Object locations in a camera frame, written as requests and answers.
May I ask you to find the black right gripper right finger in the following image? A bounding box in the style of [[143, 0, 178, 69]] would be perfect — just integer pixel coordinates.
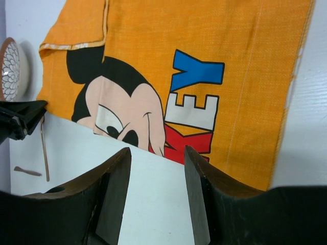
[[184, 146, 326, 244]]

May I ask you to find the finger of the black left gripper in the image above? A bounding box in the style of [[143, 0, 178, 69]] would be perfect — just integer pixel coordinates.
[[1, 100, 48, 142]]

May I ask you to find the orange Mickey Mouse placemat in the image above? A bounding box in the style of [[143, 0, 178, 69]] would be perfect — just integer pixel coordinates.
[[38, 1, 315, 190]]

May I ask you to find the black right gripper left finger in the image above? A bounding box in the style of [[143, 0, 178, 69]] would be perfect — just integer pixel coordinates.
[[1, 148, 131, 244]]

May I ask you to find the floral patterned brown-rim plate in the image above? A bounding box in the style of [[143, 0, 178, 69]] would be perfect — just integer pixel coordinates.
[[1, 37, 30, 102]]

